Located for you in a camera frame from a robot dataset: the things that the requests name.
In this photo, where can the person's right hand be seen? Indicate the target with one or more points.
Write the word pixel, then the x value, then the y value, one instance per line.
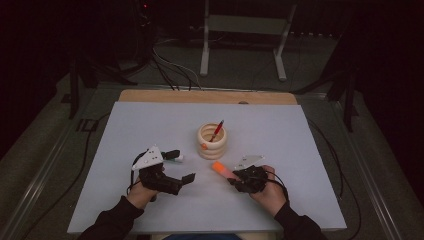
pixel 271 196

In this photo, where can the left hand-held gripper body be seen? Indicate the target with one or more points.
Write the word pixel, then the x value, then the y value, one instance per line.
pixel 150 158

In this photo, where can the black equipment with red light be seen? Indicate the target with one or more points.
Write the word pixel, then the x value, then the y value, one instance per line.
pixel 144 30

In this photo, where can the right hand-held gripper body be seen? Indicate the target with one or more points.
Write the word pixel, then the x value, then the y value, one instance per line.
pixel 251 176

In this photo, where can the red pen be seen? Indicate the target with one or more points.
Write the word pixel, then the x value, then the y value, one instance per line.
pixel 217 130

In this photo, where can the white metal stand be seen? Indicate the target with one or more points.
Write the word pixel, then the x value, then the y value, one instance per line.
pixel 245 24

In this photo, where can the orange pink highlighter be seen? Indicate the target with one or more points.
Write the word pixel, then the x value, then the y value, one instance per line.
pixel 221 169

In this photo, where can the cream ribbed pen holder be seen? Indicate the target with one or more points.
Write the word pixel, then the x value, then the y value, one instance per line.
pixel 211 150

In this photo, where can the person's left hand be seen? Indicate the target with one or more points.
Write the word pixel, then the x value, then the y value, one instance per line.
pixel 141 196

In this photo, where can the black stand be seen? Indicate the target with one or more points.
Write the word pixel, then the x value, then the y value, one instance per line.
pixel 349 106
pixel 74 90

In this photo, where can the white board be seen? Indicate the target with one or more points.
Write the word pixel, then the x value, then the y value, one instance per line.
pixel 206 206

